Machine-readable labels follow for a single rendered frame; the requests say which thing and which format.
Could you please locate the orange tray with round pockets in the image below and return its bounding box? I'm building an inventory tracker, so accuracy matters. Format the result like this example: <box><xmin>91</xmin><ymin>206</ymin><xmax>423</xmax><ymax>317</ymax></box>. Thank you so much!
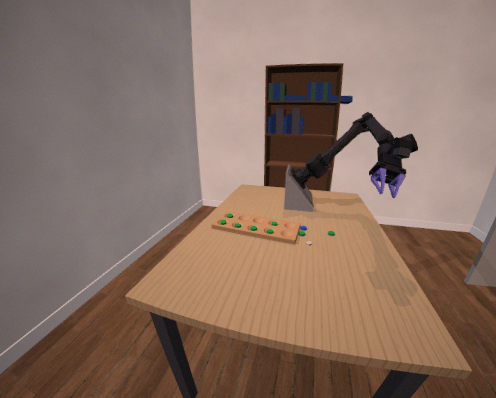
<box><xmin>211</xmin><ymin>211</ymin><xmax>301</xmax><ymax>244</ymax></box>

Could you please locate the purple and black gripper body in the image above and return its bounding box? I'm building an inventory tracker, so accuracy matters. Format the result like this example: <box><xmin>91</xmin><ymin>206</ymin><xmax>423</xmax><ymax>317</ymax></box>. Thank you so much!
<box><xmin>369</xmin><ymin>161</ymin><xmax>406</xmax><ymax>184</ymax></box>

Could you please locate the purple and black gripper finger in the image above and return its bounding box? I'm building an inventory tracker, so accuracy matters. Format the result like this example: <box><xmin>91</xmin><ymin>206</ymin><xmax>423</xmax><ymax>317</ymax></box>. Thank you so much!
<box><xmin>371</xmin><ymin>168</ymin><xmax>386</xmax><ymax>194</ymax></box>
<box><xmin>388</xmin><ymin>173</ymin><xmax>405</xmax><ymax>198</ymax></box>

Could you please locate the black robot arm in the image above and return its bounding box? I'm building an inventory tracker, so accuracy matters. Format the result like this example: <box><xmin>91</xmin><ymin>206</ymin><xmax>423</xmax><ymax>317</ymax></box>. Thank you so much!
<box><xmin>291</xmin><ymin>112</ymin><xmax>418</xmax><ymax>188</ymax></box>

